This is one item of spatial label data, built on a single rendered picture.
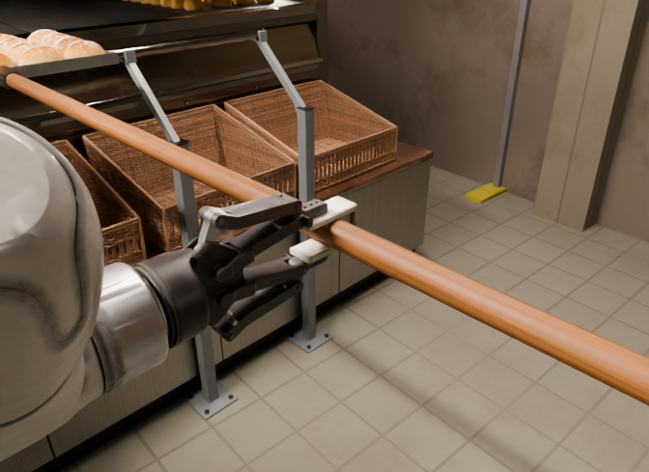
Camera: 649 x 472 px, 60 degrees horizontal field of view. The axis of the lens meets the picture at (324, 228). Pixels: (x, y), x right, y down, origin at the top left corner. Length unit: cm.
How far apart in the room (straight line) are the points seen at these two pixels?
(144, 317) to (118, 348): 3
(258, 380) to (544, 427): 100
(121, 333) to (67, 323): 16
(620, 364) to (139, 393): 168
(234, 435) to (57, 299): 176
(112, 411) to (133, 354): 151
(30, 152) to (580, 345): 37
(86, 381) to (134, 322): 5
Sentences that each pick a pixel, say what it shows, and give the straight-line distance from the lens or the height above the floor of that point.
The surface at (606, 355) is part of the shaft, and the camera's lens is 45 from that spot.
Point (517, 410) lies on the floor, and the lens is 216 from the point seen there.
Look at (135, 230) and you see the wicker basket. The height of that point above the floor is 69.
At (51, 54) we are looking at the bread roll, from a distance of 150.
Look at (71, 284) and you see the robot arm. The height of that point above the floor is 134.
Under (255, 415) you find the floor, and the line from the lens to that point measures 205.
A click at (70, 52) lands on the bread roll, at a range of 152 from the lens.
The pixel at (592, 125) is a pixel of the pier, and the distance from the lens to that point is 323.
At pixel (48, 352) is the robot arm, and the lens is 28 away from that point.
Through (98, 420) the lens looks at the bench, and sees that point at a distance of 194.
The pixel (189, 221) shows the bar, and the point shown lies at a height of 72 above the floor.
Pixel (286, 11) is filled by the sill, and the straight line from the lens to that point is 257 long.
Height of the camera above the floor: 147
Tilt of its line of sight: 28 degrees down
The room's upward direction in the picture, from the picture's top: straight up
